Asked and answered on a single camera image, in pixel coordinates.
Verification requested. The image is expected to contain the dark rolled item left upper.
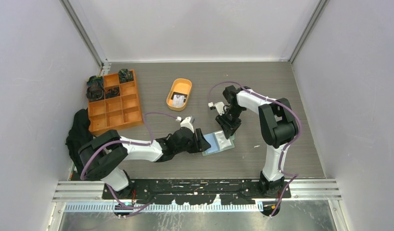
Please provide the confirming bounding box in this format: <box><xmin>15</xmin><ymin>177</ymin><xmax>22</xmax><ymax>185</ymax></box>
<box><xmin>86</xmin><ymin>75</ymin><xmax>104</xmax><ymax>88</ymax></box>

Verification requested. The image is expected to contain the green card holder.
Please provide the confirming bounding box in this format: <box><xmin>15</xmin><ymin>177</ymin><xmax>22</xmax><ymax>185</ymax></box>
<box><xmin>202</xmin><ymin>130</ymin><xmax>235</xmax><ymax>156</ymax></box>

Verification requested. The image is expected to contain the dark rolled item top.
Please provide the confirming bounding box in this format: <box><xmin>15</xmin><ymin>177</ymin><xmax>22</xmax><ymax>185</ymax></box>
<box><xmin>118</xmin><ymin>68</ymin><xmax>134</xmax><ymax>84</ymax></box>

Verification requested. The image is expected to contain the black cloth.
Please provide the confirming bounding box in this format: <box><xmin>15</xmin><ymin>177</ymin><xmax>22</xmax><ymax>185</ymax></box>
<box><xmin>65</xmin><ymin>109</ymin><xmax>93</xmax><ymax>174</ymax></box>

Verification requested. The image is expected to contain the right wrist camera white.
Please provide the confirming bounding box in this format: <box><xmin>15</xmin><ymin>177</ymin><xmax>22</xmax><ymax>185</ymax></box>
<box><xmin>208</xmin><ymin>102</ymin><xmax>227</xmax><ymax>116</ymax></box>

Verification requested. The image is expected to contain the white slotted cable duct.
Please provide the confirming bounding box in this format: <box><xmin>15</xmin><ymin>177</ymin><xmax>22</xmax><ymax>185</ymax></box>
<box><xmin>64</xmin><ymin>201</ymin><xmax>263</xmax><ymax>213</ymax></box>

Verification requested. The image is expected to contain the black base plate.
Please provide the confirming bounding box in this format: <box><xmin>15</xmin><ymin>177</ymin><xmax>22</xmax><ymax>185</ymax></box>
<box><xmin>102</xmin><ymin>179</ymin><xmax>291</xmax><ymax>205</ymax></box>

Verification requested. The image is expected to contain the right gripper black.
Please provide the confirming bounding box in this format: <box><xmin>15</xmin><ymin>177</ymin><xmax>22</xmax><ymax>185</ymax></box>
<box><xmin>215</xmin><ymin>106</ymin><xmax>244</xmax><ymax>139</ymax></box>

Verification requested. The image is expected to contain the dark rolled item left lower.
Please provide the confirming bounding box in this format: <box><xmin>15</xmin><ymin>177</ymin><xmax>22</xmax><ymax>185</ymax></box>
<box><xmin>86</xmin><ymin>86</ymin><xmax>104</xmax><ymax>102</ymax></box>

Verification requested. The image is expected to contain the dark item middle compartment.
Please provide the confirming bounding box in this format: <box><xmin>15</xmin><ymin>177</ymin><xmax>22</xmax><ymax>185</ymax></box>
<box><xmin>105</xmin><ymin>86</ymin><xmax>120</xmax><ymax>99</ymax></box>

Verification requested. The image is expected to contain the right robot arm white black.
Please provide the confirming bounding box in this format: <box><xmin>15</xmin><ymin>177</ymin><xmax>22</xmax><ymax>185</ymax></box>
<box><xmin>208</xmin><ymin>85</ymin><xmax>300</xmax><ymax>198</ymax></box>

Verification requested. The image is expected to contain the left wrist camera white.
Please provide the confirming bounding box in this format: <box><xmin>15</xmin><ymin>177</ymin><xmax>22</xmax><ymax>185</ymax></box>
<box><xmin>176</xmin><ymin>116</ymin><xmax>195</xmax><ymax>133</ymax></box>

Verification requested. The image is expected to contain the orange compartment organizer box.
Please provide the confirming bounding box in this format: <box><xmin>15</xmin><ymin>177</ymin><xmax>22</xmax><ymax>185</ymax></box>
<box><xmin>88</xmin><ymin>69</ymin><xmax>143</xmax><ymax>136</ymax></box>

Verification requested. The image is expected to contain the aluminium frame rail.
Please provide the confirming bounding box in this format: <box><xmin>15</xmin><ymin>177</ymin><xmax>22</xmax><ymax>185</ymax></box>
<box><xmin>60</xmin><ymin>0</ymin><xmax>109</xmax><ymax>68</ymax></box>
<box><xmin>289</xmin><ymin>0</ymin><xmax>329</xmax><ymax>65</ymax></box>

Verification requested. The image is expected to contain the orange oval tray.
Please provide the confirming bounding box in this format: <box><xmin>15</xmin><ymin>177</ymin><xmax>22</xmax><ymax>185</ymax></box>
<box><xmin>166</xmin><ymin>78</ymin><xmax>192</xmax><ymax>111</ymax></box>

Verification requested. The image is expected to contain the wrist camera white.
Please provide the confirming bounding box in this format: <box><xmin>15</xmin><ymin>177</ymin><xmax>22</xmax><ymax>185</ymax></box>
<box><xmin>208</xmin><ymin>102</ymin><xmax>227</xmax><ymax>116</ymax></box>
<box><xmin>176</xmin><ymin>116</ymin><xmax>195</xmax><ymax>133</ymax></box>

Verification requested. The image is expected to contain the dark rolled item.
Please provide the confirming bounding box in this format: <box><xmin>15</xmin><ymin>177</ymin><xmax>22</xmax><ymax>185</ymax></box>
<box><xmin>86</xmin><ymin>75</ymin><xmax>104</xmax><ymax>88</ymax></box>
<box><xmin>86</xmin><ymin>86</ymin><xmax>104</xmax><ymax>102</ymax></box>
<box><xmin>118</xmin><ymin>68</ymin><xmax>134</xmax><ymax>84</ymax></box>

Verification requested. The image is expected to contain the aluminium frame rail left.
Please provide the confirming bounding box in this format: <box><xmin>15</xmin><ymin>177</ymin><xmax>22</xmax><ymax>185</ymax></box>
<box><xmin>60</xmin><ymin>0</ymin><xmax>109</xmax><ymax>68</ymax></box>

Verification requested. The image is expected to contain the aluminium frame rail right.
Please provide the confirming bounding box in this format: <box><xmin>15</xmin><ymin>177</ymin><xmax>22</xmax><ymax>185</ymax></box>
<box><xmin>289</xmin><ymin>0</ymin><xmax>329</xmax><ymax>65</ymax></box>

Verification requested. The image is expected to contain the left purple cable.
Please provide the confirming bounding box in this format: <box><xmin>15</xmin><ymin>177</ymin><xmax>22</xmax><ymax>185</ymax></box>
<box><xmin>79</xmin><ymin>111</ymin><xmax>182</xmax><ymax>218</ymax></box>

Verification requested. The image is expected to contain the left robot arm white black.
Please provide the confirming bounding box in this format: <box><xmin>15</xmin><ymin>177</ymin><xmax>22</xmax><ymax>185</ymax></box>
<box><xmin>78</xmin><ymin>127</ymin><xmax>211</xmax><ymax>199</ymax></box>

